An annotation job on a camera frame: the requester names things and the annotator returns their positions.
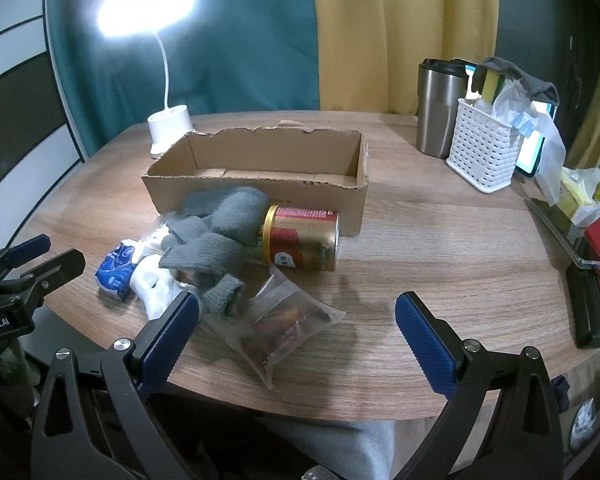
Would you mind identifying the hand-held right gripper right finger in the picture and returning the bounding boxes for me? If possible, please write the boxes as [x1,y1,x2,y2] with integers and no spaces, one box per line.
[394,291,568,480]

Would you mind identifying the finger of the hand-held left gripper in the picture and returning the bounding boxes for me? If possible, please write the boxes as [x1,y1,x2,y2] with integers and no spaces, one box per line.
[0,233,51,281]
[20,248,86,307]

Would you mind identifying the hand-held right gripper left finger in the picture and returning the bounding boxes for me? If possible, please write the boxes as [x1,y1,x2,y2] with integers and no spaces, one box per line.
[30,291,261,480]

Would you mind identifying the blue and white packet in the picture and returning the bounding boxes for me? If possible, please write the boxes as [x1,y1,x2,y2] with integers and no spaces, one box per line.
[95,240,144,302]

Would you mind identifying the white sock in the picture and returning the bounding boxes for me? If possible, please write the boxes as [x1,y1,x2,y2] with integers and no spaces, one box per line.
[129,224,197,322]

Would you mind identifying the grey sock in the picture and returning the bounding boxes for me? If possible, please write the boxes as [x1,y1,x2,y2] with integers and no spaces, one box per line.
[159,231,246,319]
[181,186,272,242]

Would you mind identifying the clear zip bag of snacks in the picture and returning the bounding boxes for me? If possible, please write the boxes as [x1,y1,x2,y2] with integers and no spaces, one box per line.
[200,265,347,390]

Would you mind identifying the red can with gold lid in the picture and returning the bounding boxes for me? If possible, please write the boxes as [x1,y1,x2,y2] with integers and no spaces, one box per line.
[257,204,341,272]

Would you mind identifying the cardboard box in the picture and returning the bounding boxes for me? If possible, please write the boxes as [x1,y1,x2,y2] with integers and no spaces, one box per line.
[141,120,370,238]

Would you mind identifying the person's grey trousers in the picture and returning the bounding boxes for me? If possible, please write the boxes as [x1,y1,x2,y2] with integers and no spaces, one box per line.
[257,417,397,480]

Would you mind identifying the black case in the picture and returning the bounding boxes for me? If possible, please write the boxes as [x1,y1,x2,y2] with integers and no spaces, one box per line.
[565,260,600,350]

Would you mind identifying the white plastic basket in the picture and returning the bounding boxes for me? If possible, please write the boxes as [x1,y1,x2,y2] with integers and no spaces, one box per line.
[446,98,527,194]

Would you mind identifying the yellow tissue pack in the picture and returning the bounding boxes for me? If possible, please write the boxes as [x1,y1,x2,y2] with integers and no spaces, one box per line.
[555,166,600,227]

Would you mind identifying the steel tumbler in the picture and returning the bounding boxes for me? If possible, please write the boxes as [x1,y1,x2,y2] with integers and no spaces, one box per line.
[417,58,474,160]

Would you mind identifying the clear plastic bag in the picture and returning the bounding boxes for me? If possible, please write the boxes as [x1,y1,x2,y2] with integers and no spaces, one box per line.
[490,80,567,202]

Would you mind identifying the yellow and green sponge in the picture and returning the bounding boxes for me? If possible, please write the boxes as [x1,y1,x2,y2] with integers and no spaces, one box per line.
[481,71,504,104]

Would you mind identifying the teal curtain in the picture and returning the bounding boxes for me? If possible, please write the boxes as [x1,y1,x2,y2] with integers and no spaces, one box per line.
[42,0,326,162]

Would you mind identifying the dark grey cloth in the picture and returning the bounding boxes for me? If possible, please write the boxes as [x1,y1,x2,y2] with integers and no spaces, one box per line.
[472,56,561,107]

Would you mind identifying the yellow curtain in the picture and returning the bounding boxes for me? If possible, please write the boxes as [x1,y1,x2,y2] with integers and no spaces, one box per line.
[307,0,504,117]

